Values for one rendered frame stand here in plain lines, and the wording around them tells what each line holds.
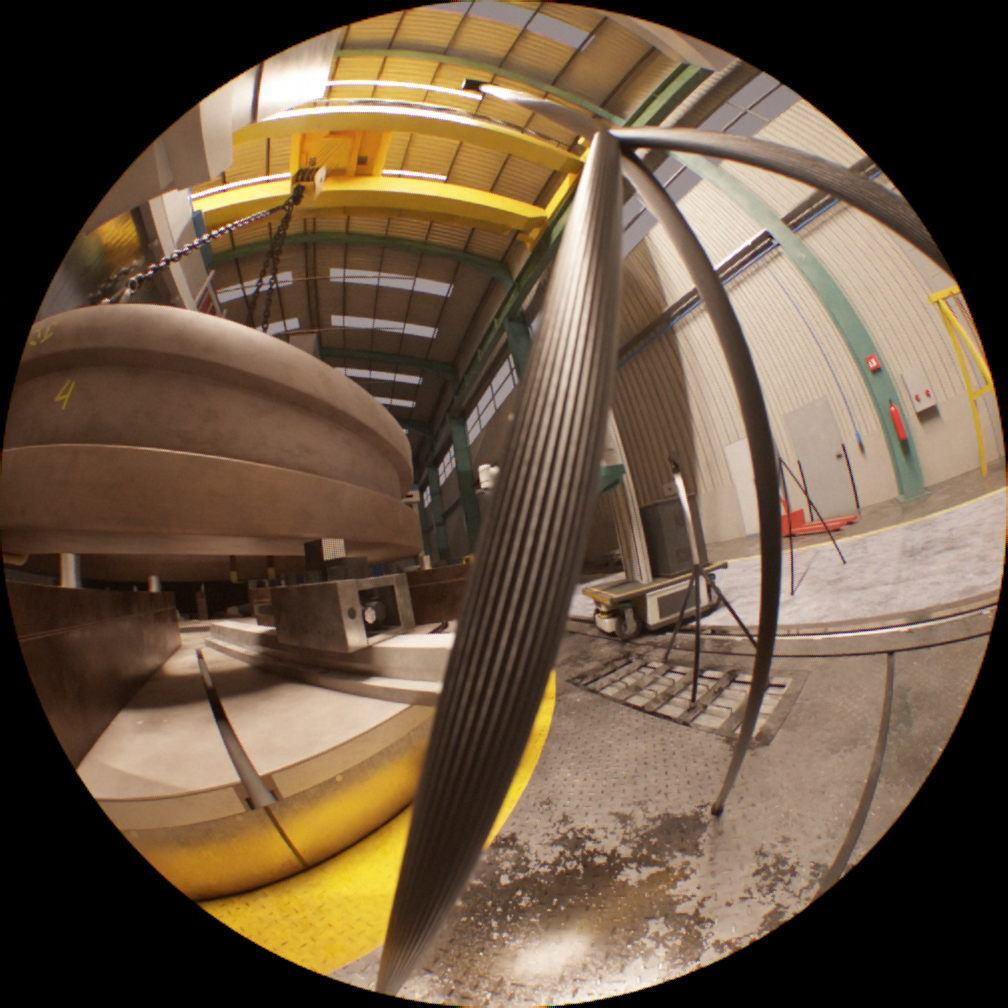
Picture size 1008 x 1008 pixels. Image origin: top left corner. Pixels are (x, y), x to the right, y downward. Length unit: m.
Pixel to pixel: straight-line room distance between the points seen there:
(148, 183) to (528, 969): 2.49
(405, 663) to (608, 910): 0.81
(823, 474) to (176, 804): 7.42
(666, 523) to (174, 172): 3.37
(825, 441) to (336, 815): 7.25
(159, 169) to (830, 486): 8.18
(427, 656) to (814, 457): 6.84
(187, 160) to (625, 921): 2.59
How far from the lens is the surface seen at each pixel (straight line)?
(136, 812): 0.81
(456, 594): 2.11
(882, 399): 5.96
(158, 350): 1.47
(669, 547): 2.12
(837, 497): 6.92
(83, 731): 1.04
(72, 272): 3.70
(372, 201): 11.76
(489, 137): 11.19
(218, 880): 0.94
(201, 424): 1.44
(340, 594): 0.95
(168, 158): 1.98
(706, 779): 0.95
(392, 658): 0.98
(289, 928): 0.86
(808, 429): 7.01
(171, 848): 0.88
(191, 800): 0.76
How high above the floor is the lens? 0.67
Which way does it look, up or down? 10 degrees up
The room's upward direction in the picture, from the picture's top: 10 degrees counter-clockwise
